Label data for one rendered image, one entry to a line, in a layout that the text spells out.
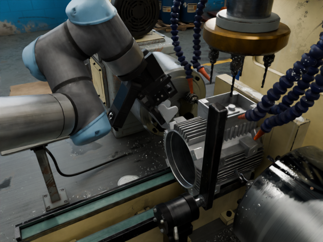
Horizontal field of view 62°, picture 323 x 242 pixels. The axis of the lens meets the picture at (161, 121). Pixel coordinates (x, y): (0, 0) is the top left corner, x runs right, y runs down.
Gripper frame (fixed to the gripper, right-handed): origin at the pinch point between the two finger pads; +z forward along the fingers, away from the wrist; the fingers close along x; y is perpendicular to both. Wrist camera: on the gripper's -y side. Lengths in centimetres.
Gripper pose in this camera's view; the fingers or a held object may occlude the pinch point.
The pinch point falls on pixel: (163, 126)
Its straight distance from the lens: 69.4
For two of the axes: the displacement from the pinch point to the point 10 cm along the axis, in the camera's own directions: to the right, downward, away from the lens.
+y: 7.6, -6.4, 0.7
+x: -4.8, -4.9, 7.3
